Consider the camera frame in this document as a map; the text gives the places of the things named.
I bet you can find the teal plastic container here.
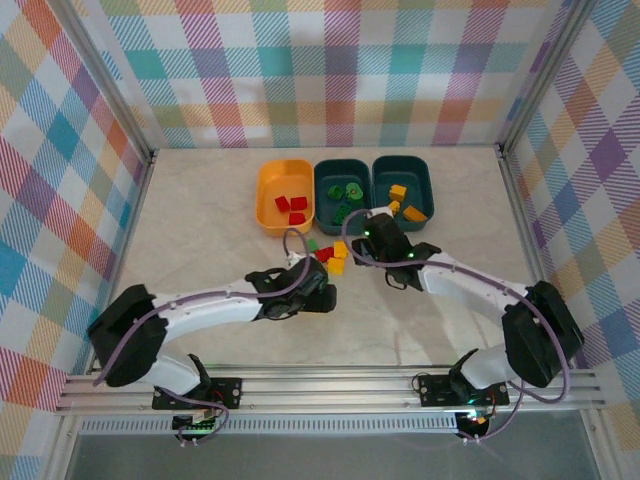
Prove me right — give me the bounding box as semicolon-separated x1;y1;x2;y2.
371;154;435;234
313;158;374;237

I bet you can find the yellow plastic container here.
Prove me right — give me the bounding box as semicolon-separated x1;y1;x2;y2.
255;158;316;237

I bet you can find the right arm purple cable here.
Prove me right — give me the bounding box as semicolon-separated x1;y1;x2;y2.
341;208;574;446

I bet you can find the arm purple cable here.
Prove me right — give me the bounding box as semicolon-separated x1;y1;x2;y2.
92;227;331;449
341;208;574;446

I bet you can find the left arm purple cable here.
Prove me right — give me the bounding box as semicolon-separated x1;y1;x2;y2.
92;227;331;449

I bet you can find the aluminium mounting rail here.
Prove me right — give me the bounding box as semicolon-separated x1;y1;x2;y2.
53;363;604;416

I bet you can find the aluminium side rail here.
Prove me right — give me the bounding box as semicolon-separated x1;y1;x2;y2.
47;149;160;480
497;143;621;480

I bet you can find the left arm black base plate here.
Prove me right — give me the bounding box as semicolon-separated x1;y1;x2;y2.
151;377;244;411

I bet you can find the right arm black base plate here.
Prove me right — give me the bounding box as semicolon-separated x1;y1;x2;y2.
418;374;510;407

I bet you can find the slotted grey cable duct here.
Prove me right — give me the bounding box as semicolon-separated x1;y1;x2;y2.
79;418;461;436

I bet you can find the aluminium frame post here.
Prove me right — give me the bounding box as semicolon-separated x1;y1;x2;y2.
58;0;154;161
499;0;596;156

